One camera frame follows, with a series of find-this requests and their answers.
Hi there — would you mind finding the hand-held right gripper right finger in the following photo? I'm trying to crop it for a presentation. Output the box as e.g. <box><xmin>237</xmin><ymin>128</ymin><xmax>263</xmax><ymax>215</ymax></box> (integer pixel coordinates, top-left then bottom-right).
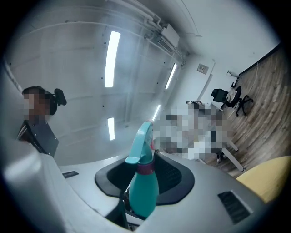
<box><xmin>140</xmin><ymin>151</ymin><xmax>268</xmax><ymax>233</ymax></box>

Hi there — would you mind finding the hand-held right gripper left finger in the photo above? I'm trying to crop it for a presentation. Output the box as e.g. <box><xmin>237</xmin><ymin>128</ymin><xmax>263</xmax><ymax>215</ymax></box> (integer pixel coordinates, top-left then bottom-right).
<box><xmin>58</xmin><ymin>155</ymin><xmax>137</xmax><ymax>218</ymax></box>

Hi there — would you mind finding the white rectangular table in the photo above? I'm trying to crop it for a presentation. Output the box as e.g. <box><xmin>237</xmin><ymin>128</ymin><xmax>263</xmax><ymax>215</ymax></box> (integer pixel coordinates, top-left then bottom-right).
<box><xmin>188</xmin><ymin>129</ymin><xmax>245</xmax><ymax>172</ymax></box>

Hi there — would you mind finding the ceiling tube light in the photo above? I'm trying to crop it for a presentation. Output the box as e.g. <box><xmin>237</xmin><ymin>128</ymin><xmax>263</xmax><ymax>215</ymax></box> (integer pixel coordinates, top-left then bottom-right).
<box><xmin>104</xmin><ymin>31</ymin><xmax>121</xmax><ymax>88</ymax></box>
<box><xmin>107</xmin><ymin>117</ymin><xmax>115</xmax><ymax>141</ymax></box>
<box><xmin>152</xmin><ymin>104</ymin><xmax>161</xmax><ymax>121</ymax></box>
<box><xmin>164</xmin><ymin>63</ymin><xmax>177</xmax><ymax>89</ymax></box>

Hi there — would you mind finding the dark chest-mounted plate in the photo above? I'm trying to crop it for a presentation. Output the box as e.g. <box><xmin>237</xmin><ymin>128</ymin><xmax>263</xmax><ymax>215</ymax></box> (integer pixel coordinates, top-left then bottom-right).
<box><xmin>29</xmin><ymin>122</ymin><xmax>60</xmax><ymax>157</ymax></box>

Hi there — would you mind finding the yellow round table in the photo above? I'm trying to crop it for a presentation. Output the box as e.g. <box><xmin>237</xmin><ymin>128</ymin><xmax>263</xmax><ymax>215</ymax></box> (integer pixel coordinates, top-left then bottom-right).
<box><xmin>236</xmin><ymin>156</ymin><xmax>291</xmax><ymax>204</ymax></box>

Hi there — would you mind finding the black office chair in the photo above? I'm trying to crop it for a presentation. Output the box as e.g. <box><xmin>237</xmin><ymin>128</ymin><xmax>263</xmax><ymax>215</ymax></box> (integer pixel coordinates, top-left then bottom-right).
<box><xmin>211</xmin><ymin>85</ymin><xmax>254</xmax><ymax>117</ymax></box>

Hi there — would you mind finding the person's head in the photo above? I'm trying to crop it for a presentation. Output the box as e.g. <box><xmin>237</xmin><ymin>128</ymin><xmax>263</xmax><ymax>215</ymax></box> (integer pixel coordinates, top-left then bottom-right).
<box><xmin>21</xmin><ymin>86</ymin><xmax>57</xmax><ymax>123</ymax></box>

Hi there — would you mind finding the grey garment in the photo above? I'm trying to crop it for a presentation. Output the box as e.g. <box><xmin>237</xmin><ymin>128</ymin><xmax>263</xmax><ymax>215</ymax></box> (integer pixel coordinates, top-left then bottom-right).
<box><xmin>226</xmin><ymin>87</ymin><xmax>238</xmax><ymax>102</ymax></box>

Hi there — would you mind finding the white ceiling air conditioner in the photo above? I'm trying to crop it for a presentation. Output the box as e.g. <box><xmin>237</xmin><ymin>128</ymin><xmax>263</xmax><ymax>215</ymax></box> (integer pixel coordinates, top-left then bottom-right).
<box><xmin>156</xmin><ymin>23</ymin><xmax>180</xmax><ymax>52</ymax></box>

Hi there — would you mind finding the white ceiling pipe bundle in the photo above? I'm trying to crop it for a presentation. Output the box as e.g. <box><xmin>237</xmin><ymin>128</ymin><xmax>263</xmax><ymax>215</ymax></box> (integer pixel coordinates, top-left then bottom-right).
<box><xmin>136</xmin><ymin>0</ymin><xmax>164</xmax><ymax>25</ymax></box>

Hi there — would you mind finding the black head-mounted camera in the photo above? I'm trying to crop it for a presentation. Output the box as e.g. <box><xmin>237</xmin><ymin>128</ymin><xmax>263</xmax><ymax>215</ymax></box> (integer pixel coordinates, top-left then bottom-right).
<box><xmin>54</xmin><ymin>88</ymin><xmax>67</xmax><ymax>106</ymax></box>

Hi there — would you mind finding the grey wall electrical panel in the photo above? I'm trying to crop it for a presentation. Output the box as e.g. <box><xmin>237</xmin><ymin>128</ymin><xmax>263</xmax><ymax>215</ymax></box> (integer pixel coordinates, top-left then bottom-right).
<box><xmin>196</xmin><ymin>63</ymin><xmax>209</xmax><ymax>75</ymax></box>

